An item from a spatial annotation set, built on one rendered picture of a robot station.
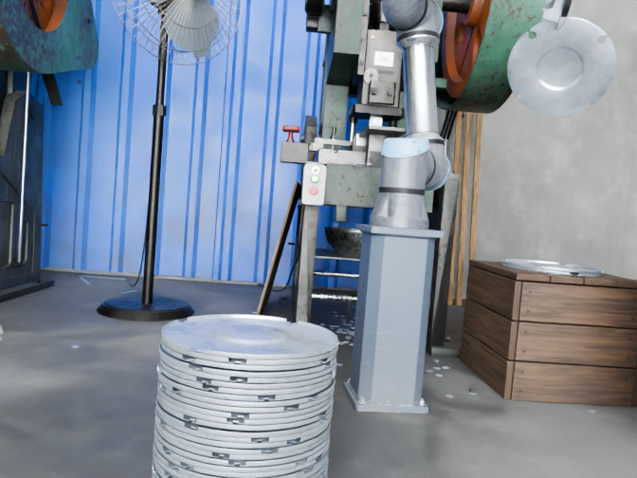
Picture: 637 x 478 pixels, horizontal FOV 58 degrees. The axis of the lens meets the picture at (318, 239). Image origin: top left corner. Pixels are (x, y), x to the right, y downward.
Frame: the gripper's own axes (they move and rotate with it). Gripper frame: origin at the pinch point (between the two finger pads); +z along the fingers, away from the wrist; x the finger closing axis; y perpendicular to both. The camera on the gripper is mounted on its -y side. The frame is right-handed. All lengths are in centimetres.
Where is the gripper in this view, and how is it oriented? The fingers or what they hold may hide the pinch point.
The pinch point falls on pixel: (560, 24)
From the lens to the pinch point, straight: 180.4
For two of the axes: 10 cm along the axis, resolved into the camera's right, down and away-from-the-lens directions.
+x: -2.0, 7.3, -6.6
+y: -9.8, -0.9, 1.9
